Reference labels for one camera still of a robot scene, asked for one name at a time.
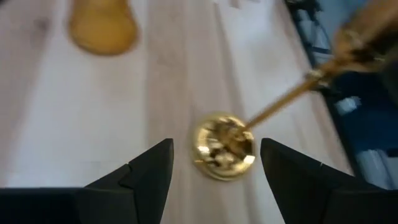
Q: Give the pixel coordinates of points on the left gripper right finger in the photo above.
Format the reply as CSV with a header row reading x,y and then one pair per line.
x,y
304,193

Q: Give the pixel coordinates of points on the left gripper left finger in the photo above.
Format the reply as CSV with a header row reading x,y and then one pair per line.
x,y
136,193

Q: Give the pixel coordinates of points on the medium brass candlestick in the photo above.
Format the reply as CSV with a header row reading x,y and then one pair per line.
x,y
224,149

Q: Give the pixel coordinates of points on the amber ribbed glass candle holder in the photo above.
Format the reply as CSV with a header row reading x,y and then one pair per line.
x,y
102,31

